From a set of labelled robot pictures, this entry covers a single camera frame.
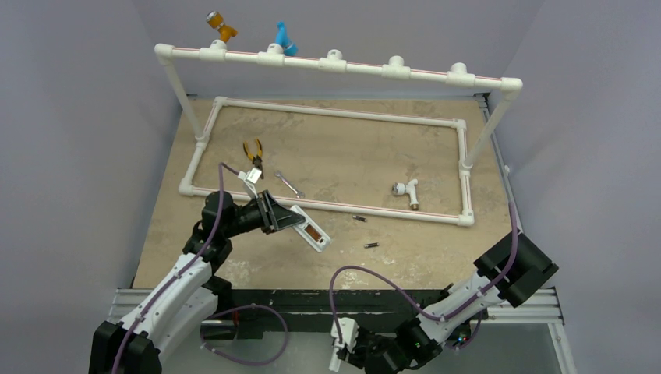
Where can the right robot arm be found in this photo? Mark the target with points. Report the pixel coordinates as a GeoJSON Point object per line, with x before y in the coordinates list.
{"type": "Point", "coordinates": [511, 271]}

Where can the silver open-end wrench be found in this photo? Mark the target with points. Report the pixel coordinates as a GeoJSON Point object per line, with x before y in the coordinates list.
{"type": "Point", "coordinates": [298, 193]}

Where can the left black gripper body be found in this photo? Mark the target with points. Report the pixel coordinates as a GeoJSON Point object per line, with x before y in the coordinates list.
{"type": "Point", "coordinates": [266, 219]}

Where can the orange hose nozzle fitting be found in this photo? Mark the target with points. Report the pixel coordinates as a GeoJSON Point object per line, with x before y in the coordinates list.
{"type": "Point", "coordinates": [216, 21]}

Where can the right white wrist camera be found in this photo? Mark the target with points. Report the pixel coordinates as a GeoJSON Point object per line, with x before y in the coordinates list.
{"type": "Point", "coordinates": [344, 334]}

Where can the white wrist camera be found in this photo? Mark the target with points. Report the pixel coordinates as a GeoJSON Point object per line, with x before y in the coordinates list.
{"type": "Point", "coordinates": [249, 180]}
{"type": "Point", "coordinates": [344, 334]}

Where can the white PVC tap fitting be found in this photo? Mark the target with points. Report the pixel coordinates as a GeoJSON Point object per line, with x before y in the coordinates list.
{"type": "Point", "coordinates": [409, 189]}

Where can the blue hose nozzle fitting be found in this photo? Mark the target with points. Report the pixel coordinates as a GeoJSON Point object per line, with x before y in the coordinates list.
{"type": "Point", "coordinates": [282, 38]}

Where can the white PVC pipe frame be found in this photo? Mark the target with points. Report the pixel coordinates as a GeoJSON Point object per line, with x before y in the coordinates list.
{"type": "Point", "coordinates": [334, 62]}

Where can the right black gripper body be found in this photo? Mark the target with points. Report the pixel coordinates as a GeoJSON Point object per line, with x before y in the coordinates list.
{"type": "Point", "coordinates": [354, 354]}

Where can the white remote control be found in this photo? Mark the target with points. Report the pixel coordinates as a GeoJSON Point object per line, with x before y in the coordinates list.
{"type": "Point", "coordinates": [310, 231]}

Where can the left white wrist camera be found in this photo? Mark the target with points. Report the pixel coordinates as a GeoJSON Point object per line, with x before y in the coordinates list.
{"type": "Point", "coordinates": [249, 180]}

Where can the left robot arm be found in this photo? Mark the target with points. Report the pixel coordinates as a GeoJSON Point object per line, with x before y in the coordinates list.
{"type": "Point", "coordinates": [142, 340]}

